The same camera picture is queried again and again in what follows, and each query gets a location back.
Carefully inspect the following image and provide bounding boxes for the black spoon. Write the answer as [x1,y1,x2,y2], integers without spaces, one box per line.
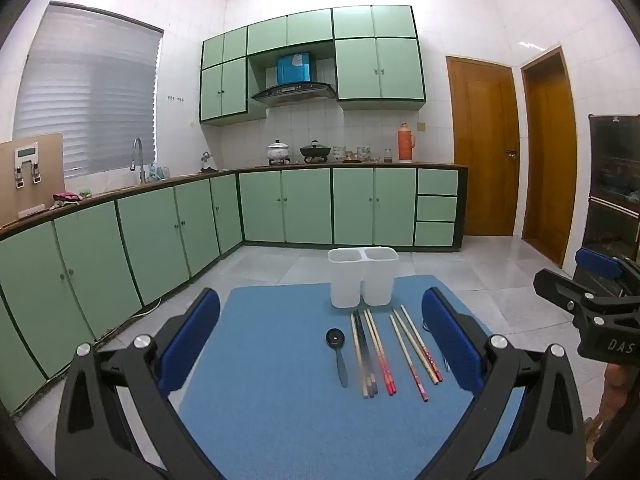
[325,328,349,388]

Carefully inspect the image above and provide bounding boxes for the red orange patterned chopstick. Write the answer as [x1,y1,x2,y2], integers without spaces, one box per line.
[363,310,392,396]
[367,308,397,394]

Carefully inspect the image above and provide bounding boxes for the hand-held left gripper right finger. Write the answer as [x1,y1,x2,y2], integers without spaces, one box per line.
[421,287,586,480]

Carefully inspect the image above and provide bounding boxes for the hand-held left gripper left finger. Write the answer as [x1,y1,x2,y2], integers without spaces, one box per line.
[55,287,223,480]

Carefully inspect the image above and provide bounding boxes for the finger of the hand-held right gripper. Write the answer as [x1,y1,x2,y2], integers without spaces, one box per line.
[533,269,601,313]
[574,248,640,286]

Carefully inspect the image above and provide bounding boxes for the black range hood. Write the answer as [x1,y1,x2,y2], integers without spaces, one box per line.
[251,51,337,107]

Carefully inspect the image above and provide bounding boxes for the green base cabinets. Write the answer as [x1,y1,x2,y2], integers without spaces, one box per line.
[0,164,468,411]

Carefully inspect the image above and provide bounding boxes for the person's right hand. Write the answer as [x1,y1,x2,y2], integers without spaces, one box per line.
[601,362,636,426]

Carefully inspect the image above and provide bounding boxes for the green cabinet drawer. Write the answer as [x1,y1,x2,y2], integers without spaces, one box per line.
[417,169,458,196]
[416,196,457,222]
[415,222,456,247]

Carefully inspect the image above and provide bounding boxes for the wooden door with handle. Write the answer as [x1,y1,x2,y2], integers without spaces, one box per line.
[446,55,521,237]

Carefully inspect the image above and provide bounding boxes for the grey window blinds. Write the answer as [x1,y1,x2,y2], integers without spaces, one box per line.
[12,2,165,181]

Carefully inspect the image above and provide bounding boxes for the metal sink faucet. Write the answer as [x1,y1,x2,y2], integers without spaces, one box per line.
[131,137,148,184]

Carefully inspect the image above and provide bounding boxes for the wooden board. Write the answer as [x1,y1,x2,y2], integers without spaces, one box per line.
[0,132,66,226]

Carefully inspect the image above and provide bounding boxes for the brown red ended chopstick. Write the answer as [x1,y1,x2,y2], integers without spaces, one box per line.
[393,309,438,386]
[389,315,429,403]
[400,304,444,383]

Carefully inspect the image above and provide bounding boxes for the white twin utensil holder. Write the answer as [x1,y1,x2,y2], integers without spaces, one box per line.
[327,246,399,309]

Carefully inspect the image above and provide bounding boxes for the black wok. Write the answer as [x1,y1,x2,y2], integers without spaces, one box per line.
[300,141,332,163]

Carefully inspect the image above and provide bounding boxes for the white lidded pot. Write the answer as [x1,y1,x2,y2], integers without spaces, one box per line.
[267,140,292,166]

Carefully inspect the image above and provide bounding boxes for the dark wooden chopstick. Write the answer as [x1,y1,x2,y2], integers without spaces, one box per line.
[354,310,376,397]
[350,313,369,400]

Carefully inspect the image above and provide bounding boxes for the black glass cabinet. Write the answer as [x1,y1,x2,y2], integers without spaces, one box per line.
[570,114,640,281]

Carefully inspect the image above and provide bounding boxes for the orange thermos flask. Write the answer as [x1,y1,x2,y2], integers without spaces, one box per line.
[397,122,413,163]

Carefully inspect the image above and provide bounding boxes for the green wall cabinets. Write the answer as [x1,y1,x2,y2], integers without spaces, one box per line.
[200,5,427,128]

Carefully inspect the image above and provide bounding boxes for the blue table mat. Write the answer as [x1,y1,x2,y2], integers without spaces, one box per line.
[177,275,531,480]

